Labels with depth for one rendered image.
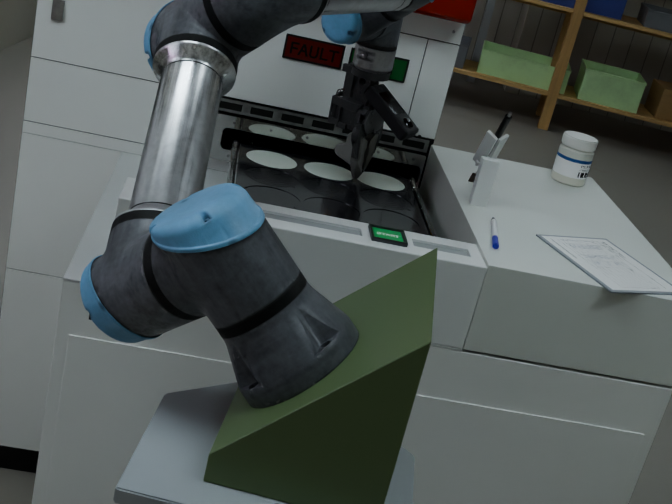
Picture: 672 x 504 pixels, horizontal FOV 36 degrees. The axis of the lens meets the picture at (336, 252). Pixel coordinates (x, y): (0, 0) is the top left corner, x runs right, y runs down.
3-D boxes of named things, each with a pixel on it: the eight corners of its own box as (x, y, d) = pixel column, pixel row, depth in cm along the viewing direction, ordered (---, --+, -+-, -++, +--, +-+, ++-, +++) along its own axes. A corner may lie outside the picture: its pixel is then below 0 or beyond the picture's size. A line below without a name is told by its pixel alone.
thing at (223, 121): (205, 154, 211) (213, 110, 207) (414, 196, 217) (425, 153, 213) (204, 157, 209) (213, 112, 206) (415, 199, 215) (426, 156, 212)
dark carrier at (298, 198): (239, 145, 206) (240, 143, 205) (407, 179, 210) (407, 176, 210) (232, 205, 174) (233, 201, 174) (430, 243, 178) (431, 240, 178)
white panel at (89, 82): (24, 128, 209) (48, -74, 194) (414, 205, 220) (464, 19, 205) (20, 132, 206) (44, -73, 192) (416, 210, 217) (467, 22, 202)
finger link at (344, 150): (335, 170, 201) (344, 125, 197) (360, 180, 198) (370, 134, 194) (326, 173, 198) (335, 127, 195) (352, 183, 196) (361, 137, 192)
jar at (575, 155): (546, 171, 212) (560, 127, 209) (578, 178, 213) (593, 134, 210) (554, 183, 206) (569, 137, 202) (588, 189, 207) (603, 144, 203)
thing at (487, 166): (462, 193, 185) (482, 122, 180) (482, 197, 186) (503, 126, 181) (467, 204, 180) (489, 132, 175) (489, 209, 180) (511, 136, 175)
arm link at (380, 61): (403, 49, 190) (381, 54, 184) (398, 73, 192) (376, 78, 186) (369, 38, 194) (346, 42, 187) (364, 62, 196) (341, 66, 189)
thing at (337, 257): (112, 259, 161) (125, 175, 156) (453, 322, 168) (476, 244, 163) (103, 284, 152) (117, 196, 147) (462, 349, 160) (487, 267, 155)
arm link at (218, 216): (270, 311, 110) (198, 205, 106) (186, 343, 118) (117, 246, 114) (318, 255, 119) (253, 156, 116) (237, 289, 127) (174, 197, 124)
